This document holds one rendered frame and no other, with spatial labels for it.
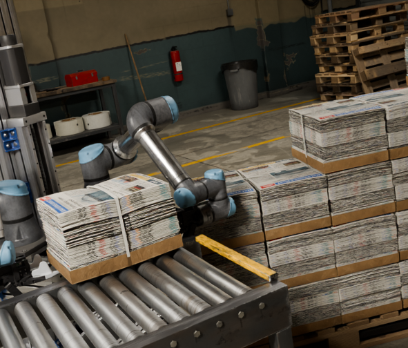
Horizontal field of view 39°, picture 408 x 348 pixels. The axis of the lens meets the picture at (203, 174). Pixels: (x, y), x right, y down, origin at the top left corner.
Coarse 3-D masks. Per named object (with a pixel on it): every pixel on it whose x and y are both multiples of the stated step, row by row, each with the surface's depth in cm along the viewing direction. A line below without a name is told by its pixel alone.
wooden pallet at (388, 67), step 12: (360, 48) 800; (372, 48) 811; (384, 48) 828; (396, 48) 852; (360, 60) 811; (372, 60) 825; (384, 60) 833; (360, 72) 805; (372, 72) 804; (384, 72) 815; (396, 72) 845; (372, 84) 818; (384, 84) 829; (396, 84) 838
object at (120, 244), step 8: (96, 184) 201; (88, 192) 192; (96, 192) 190; (104, 192) 188; (112, 192) 185; (112, 200) 176; (120, 200) 177; (112, 208) 176; (120, 208) 177; (112, 216) 176; (128, 216) 179; (120, 224) 178; (128, 224) 179; (120, 232) 178; (128, 232) 180; (120, 240) 179; (128, 240) 180; (120, 248) 179; (128, 248) 181
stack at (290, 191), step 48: (240, 192) 231; (288, 192) 233; (336, 192) 238; (384, 192) 242; (288, 240) 238; (336, 240) 242; (384, 240) 246; (288, 288) 244; (336, 288) 248; (384, 288) 252; (336, 336) 253; (384, 336) 259
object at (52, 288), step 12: (192, 240) 196; (168, 252) 192; (192, 252) 197; (48, 288) 176; (72, 288) 178; (12, 300) 172; (24, 300) 171; (84, 300) 180; (12, 312) 170; (36, 312) 173; (48, 324) 176; (24, 336) 173
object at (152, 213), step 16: (128, 176) 202; (144, 176) 198; (128, 192) 181; (144, 192) 180; (160, 192) 183; (128, 208) 178; (144, 208) 181; (160, 208) 184; (144, 224) 182; (160, 224) 185; (176, 224) 188; (144, 240) 183; (160, 240) 185
